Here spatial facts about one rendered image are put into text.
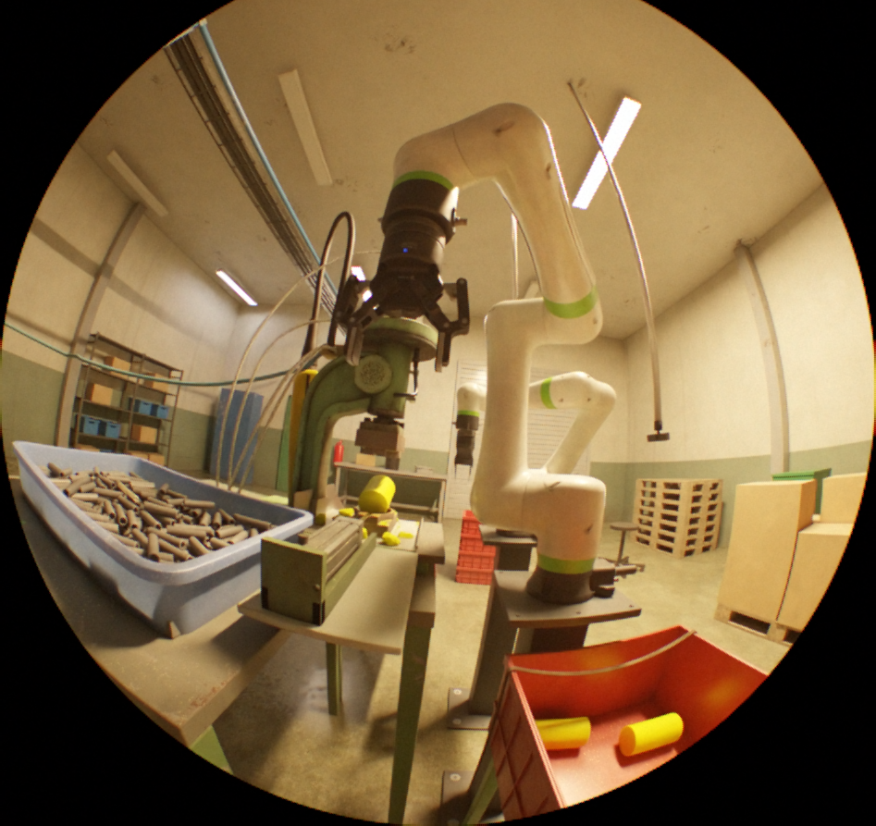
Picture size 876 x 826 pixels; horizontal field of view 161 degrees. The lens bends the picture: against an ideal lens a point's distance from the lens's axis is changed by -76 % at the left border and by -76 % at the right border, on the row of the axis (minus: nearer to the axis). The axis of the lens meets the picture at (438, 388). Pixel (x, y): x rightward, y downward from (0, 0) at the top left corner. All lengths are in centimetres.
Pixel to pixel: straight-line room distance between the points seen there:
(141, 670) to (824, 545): 253
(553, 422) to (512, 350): 592
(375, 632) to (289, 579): 10
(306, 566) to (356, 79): 338
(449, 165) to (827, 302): 457
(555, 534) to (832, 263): 461
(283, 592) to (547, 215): 57
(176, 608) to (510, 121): 63
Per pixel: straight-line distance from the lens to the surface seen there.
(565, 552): 62
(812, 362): 467
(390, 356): 73
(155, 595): 36
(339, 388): 77
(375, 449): 66
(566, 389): 103
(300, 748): 145
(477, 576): 306
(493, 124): 43
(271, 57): 358
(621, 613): 65
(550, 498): 61
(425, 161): 44
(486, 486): 65
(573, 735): 70
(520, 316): 70
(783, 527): 249
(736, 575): 272
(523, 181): 45
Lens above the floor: 119
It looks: 13 degrees up
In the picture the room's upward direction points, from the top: 6 degrees clockwise
